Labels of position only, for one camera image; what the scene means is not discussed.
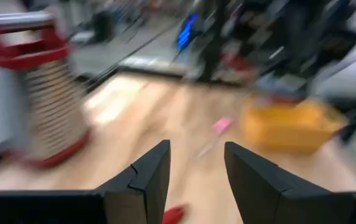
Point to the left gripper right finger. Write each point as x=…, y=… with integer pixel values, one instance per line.
x=265, y=199

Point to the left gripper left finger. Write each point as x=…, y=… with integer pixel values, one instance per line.
x=147, y=193

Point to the red plastic spoon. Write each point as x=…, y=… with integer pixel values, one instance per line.
x=173, y=215

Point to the yellow plastic bin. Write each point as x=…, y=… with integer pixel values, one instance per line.
x=290, y=127

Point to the blue lit screen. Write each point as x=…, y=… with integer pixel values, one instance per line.
x=186, y=32

